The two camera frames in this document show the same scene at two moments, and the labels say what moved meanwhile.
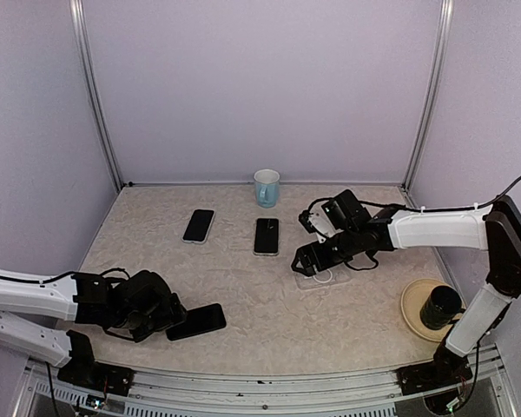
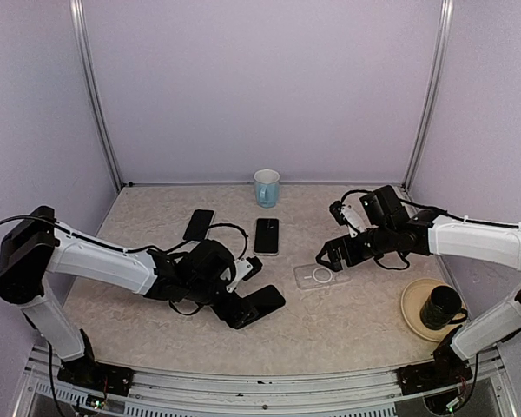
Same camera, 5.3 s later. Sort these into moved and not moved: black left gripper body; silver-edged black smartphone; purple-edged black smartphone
Moved: black left gripper body
Not moved: silver-edged black smartphone; purple-edged black smartphone
